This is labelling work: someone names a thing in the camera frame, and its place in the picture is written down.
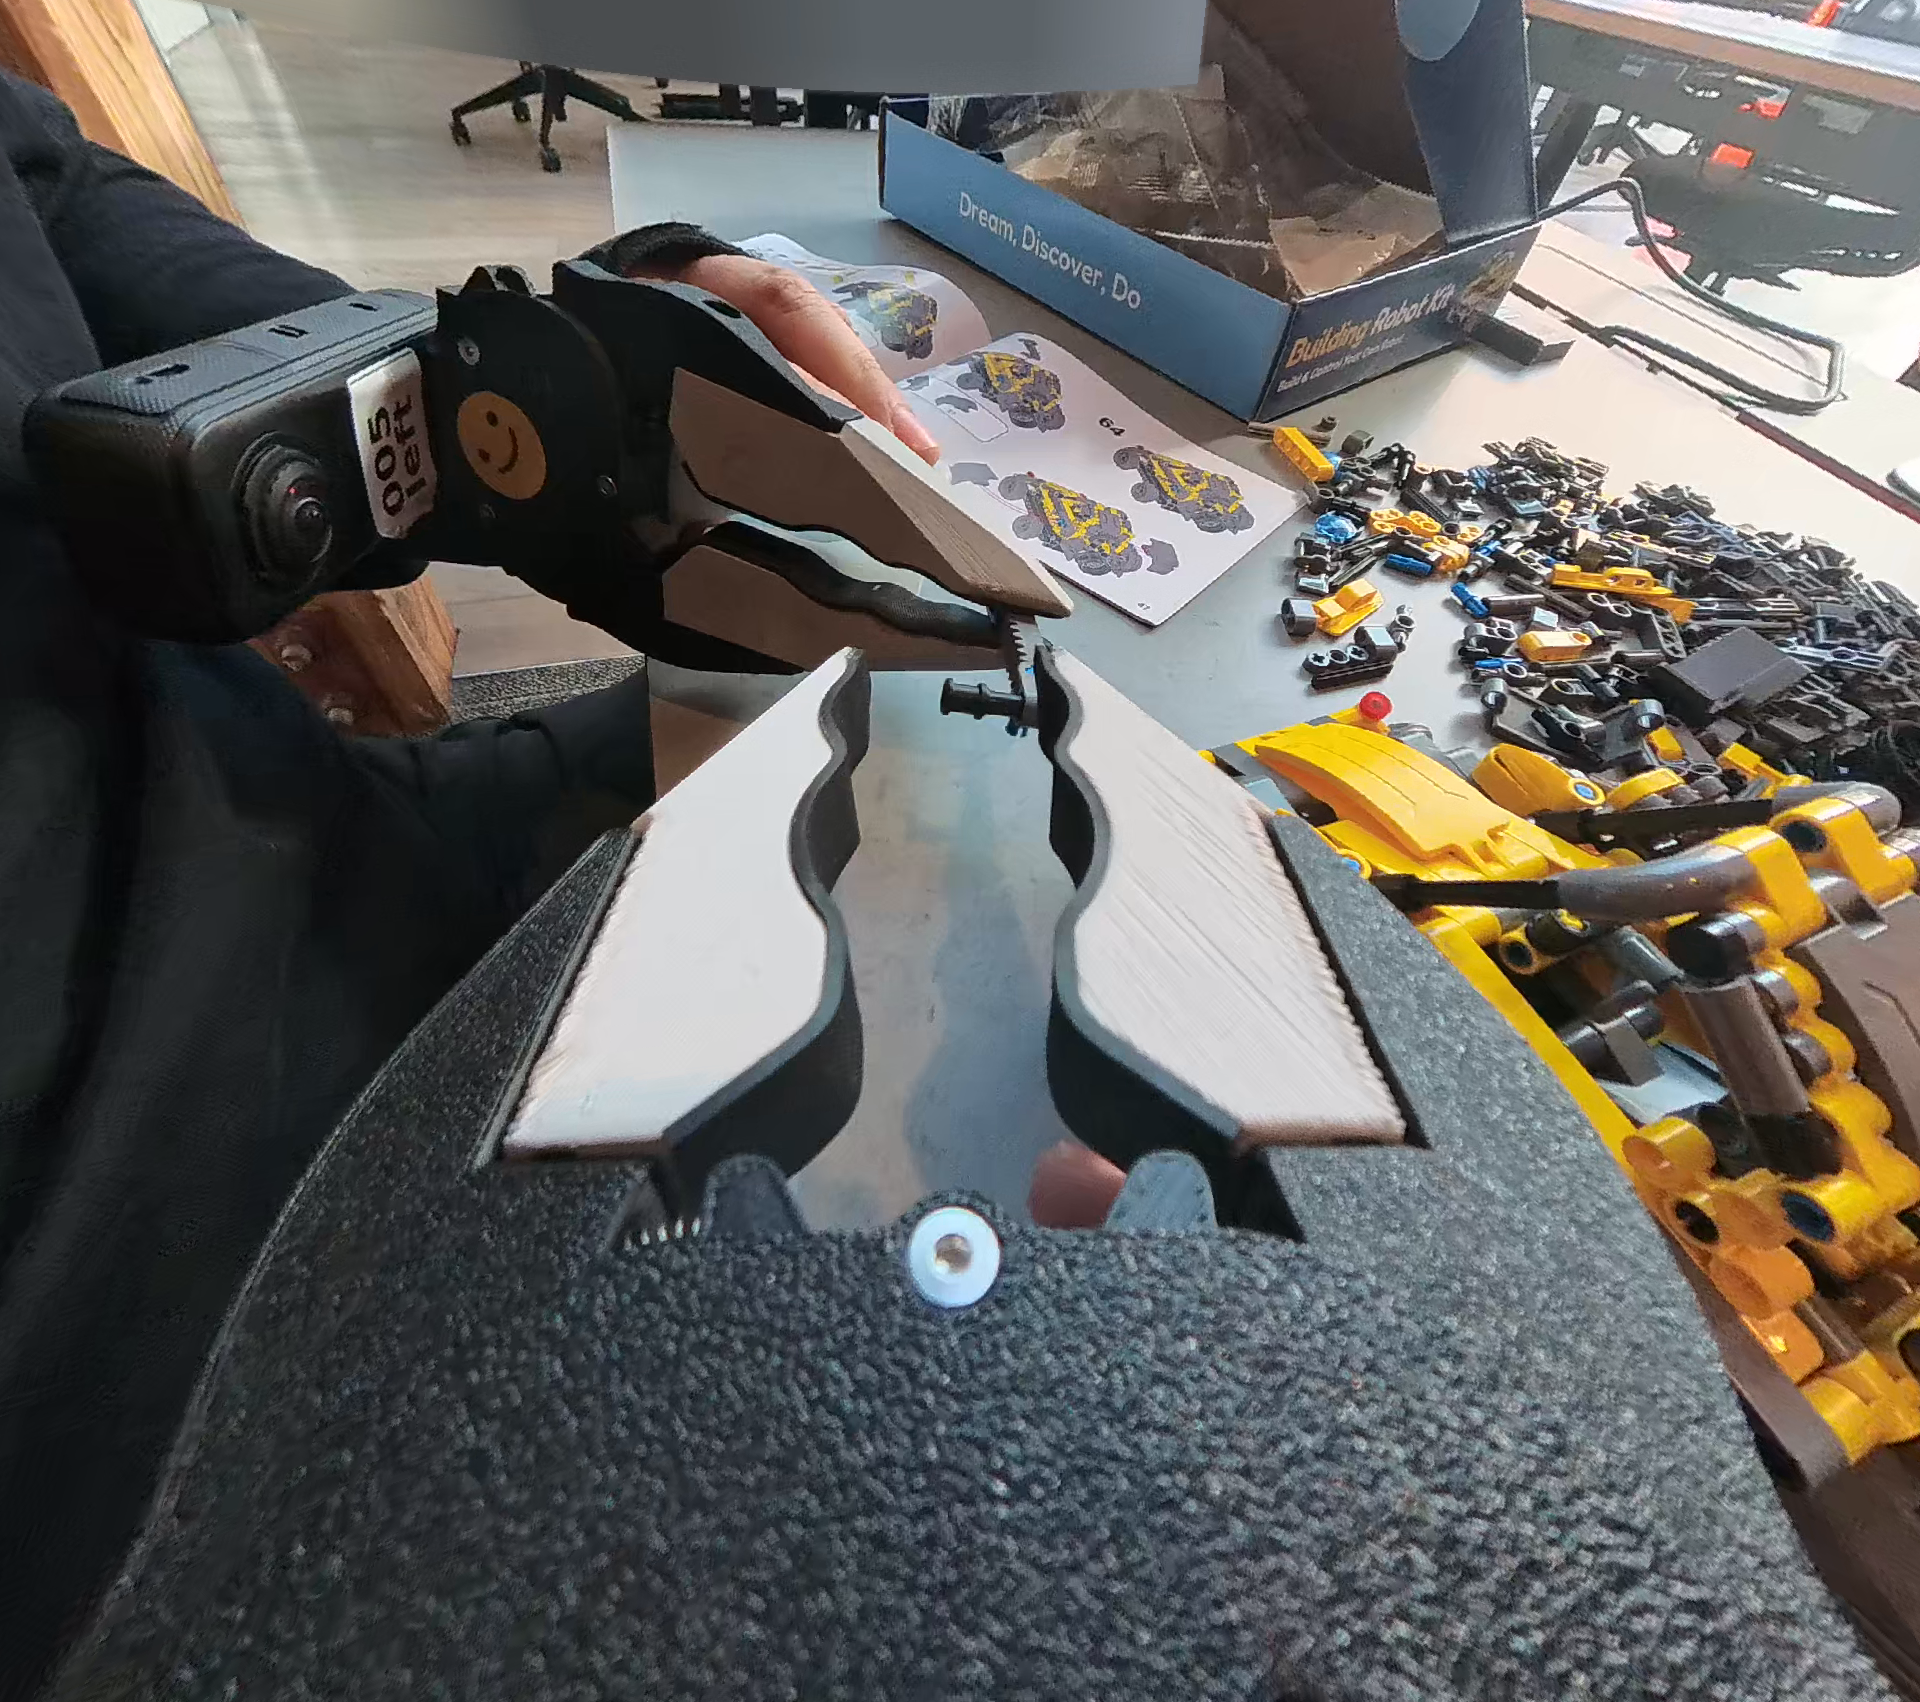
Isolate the paper instruction booklet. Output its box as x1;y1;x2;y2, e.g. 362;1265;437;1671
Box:
736;234;1306;630

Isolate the blue cardboard kit box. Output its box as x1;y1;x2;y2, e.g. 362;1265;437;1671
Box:
875;0;1545;425

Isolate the pile of loose brick parts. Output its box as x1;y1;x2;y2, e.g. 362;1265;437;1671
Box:
1271;421;1920;805

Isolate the grey desk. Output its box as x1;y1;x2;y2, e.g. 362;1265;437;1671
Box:
604;119;1920;1702

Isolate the thick black power cable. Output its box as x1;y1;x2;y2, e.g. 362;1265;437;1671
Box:
1506;179;1848;415

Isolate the wooden table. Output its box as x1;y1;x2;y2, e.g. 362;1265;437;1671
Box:
1522;0;1920;234

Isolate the yellow toy brick vehicle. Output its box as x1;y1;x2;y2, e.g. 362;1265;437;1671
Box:
1198;690;1920;1659

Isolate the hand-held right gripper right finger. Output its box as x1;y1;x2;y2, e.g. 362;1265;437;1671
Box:
1034;646;1420;1155

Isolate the person's dark clothing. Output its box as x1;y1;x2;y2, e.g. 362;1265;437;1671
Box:
0;73;653;1702

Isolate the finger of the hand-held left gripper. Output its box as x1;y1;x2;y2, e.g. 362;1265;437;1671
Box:
659;540;1011;672
664;365;1078;621

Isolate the person's left forearm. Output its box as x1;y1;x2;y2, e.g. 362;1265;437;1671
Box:
578;222;746;286

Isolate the grey gear rack piece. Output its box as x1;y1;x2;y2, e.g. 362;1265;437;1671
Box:
938;614;1051;737

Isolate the grey table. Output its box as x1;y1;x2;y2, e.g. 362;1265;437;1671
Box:
1499;216;1920;520

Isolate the black office chair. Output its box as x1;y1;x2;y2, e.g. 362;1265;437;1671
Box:
448;58;653;176
1625;133;1920;301

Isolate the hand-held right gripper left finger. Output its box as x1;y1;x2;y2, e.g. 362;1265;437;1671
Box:
501;646;874;1160

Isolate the person's left hand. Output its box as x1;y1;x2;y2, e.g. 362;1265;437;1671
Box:
659;256;946;468

